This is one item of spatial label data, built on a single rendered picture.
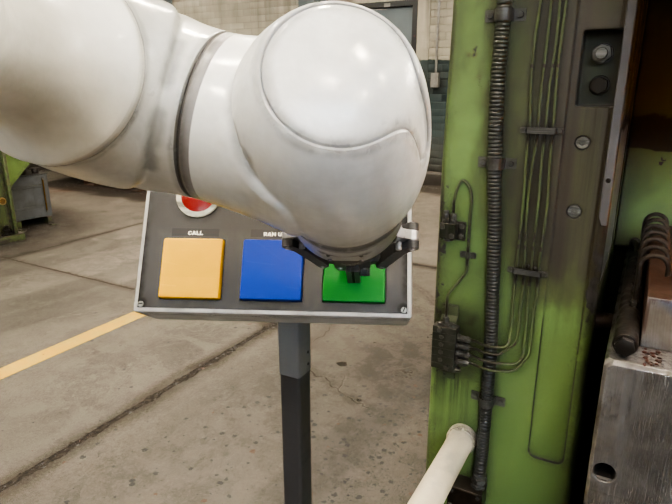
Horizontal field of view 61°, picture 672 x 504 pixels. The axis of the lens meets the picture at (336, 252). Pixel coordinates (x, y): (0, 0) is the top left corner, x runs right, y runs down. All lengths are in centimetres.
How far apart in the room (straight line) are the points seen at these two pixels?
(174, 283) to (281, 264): 13
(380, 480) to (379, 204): 172
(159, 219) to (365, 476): 141
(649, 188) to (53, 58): 110
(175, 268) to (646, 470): 62
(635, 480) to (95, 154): 71
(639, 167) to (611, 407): 58
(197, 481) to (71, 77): 180
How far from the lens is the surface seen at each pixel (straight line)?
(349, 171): 26
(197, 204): 74
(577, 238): 92
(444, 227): 93
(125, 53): 31
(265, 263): 70
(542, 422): 104
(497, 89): 89
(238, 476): 202
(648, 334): 80
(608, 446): 80
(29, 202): 568
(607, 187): 89
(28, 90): 29
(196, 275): 72
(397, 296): 69
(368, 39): 27
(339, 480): 198
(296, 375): 88
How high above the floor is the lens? 123
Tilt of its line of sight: 17 degrees down
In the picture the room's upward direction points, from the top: straight up
